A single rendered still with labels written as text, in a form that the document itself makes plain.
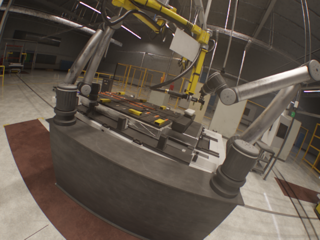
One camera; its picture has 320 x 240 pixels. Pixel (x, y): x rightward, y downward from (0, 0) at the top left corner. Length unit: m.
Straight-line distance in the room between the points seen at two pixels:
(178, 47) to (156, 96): 5.18
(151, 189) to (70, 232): 1.02
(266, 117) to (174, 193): 0.87
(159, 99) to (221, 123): 3.01
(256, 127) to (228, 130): 5.06
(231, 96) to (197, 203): 0.74
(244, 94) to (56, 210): 2.01
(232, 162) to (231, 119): 5.25
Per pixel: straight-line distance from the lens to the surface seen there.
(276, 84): 0.96
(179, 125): 1.45
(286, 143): 7.43
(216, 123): 6.05
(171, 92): 1.36
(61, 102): 1.28
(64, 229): 1.62
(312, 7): 11.83
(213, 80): 1.05
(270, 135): 3.62
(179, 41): 1.27
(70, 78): 1.53
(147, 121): 1.49
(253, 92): 0.90
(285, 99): 1.20
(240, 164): 0.87
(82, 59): 1.53
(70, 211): 1.71
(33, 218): 1.76
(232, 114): 6.06
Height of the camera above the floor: 1.45
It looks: 15 degrees down
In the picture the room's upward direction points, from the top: 16 degrees clockwise
